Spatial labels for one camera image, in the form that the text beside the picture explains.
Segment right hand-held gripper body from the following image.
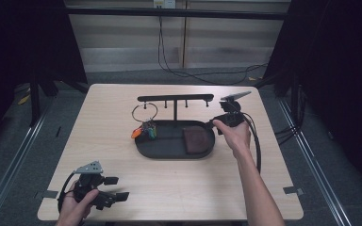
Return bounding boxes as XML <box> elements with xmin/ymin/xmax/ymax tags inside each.
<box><xmin>214</xmin><ymin>90</ymin><xmax>253</xmax><ymax>128</ymax></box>

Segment left hand-held gripper cable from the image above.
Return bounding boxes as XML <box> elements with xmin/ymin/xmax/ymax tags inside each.
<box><xmin>58</xmin><ymin>170</ymin><xmax>77</xmax><ymax>214</ymax></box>

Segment aluminium floor rail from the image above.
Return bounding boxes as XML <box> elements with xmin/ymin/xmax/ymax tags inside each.
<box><xmin>0</xmin><ymin>99</ymin><xmax>55</xmax><ymax>226</ymax></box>
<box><xmin>277</xmin><ymin>97</ymin><xmax>354</xmax><ymax>226</ymax></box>

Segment black key rack with tray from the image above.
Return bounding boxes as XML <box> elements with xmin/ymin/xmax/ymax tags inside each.
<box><xmin>134</xmin><ymin>93</ymin><xmax>217</xmax><ymax>160</ymax></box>

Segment grey tape strip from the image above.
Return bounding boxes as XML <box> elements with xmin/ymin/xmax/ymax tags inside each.
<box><xmin>282</xmin><ymin>186</ymin><xmax>304</xmax><ymax>196</ymax></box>
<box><xmin>33</xmin><ymin>189</ymin><xmax>59</xmax><ymax>200</ymax></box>

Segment black horizontal frame bar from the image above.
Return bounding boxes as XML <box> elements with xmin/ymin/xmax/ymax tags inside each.
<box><xmin>65</xmin><ymin>7</ymin><xmax>292</xmax><ymax>21</ymax></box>

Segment black stand pole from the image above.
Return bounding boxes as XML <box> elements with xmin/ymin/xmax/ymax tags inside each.
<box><xmin>28</xmin><ymin>73</ymin><xmax>42</xmax><ymax>127</ymax></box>

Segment person's right hand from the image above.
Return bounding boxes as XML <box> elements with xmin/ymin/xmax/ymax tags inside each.
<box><xmin>212</xmin><ymin>119</ymin><xmax>253</xmax><ymax>159</ymax></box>

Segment key bunch with coloured tags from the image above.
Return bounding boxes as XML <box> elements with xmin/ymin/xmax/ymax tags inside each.
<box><xmin>130</xmin><ymin>102</ymin><xmax>159</xmax><ymax>140</ymax></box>

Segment person's left hand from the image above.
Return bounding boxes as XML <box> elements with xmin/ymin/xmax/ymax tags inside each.
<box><xmin>56</xmin><ymin>181</ymin><xmax>101</xmax><ymax>226</ymax></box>

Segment right hand-held gripper cable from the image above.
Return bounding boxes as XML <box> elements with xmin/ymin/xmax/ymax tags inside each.
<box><xmin>240</xmin><ymin>111</ymin><xmax>263</xmax><ymax>174</ymax></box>

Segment yellow floor scrap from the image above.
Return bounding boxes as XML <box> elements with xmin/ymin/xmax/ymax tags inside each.
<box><xmin>17</xmin><ymin>93</ymin><xmax>32</xmax><ymax>105</ymax></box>

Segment hand-held gripper cable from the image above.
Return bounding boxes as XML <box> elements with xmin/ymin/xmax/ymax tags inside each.
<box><xmin>58</xmin><ymin>170</ymin><xmax>77</xmax><ymax>214</ymax></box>
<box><xmin>240</xmin><ymin>111</ymin><xmax>263</xmax><ymax>174</ymax></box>

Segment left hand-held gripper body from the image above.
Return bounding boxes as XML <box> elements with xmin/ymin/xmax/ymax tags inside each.
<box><xmin>73</xmin><ymin>160</ymin><xmax>118</xmax><ymax>211</ymax></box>

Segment black curtain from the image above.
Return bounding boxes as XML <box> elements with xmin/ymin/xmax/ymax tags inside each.
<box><xmin>0</xmin><ymin>0</ymin><xmax>89</xmax><ymax>158</ymax></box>
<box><xmin>254</xmin><ymin>0</ymin><xmax>362</xmax><ymax>199</ymax></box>

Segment black floor cables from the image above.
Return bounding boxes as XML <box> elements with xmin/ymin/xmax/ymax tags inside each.
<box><xmin>273</xmin><ymin>84</ymin><xmax>305</xmax><ymax>147</ymax></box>

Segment white wall socket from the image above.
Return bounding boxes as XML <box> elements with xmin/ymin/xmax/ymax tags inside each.
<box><xmin>153</xmin><ymin>0</ymin><xmax>177</xmax><ymax>9</ymax></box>

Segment brown zip pouch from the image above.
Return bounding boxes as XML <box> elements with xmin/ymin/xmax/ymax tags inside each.
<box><xmin>182</xmin><ymin>125</ymin><xmax>215</xmax><ymax>155</ymax></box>

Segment black wall cable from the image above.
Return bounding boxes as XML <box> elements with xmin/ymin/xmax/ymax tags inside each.
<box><xmin>156</xmin><ymin>15</ymin><xmax>269</xmax><ymax>87</ymax></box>

